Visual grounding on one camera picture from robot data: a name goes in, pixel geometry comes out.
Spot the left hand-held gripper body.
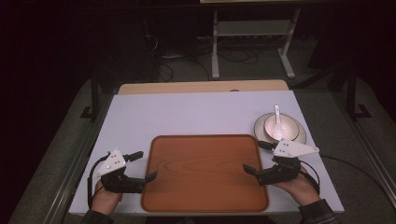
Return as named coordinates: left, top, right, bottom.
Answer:
left=94, top=148, right=147, bottom=194

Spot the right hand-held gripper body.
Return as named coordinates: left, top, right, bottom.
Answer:
left=256, top=138, right=320, bottom=187

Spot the white ceramic spoon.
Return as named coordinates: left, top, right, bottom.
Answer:
left=272, top=105, right=285, bottom=140

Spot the white bowl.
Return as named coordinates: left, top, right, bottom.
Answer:
left=263, top=114, right=301, bottom=142

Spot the white plate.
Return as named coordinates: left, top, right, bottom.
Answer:
left=253, top=112, right=307, bottom=146

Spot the brown wooden tray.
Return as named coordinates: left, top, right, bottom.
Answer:
left=140, top=133, right=270, bottom=214

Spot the person's left hand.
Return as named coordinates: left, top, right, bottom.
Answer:
left=91, top=180, right=123, bottom=216

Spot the person's right hand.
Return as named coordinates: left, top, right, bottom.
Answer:
left=274, top=166, right=321, bottom=206

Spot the white table board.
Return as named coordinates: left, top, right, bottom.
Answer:
left=68, top=90, right=346, bottom=217

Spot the black metal stand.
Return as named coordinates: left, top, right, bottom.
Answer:
left=346, top=63, right=373, bottom=121
left=79, top=70, right=101, bottom=123

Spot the light wooden table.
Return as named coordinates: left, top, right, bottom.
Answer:
left=118, top=79, right=290, bottom=95

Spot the white metal stand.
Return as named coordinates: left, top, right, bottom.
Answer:
left=210, top=8, right=302, bottom=80

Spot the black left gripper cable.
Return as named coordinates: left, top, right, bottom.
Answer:
left=86, top=151, right=112, bottom=210

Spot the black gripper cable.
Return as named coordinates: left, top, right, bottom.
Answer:
left=86, top=151, right=112, bottom=210
left=299, top=154, right=396, bottom=203

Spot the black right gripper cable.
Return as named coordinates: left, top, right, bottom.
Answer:
left=299, top=154, right=396, bottom=203

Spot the tangle of floor cables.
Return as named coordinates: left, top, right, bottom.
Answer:
left=142, top=15, right=260, bottom=83

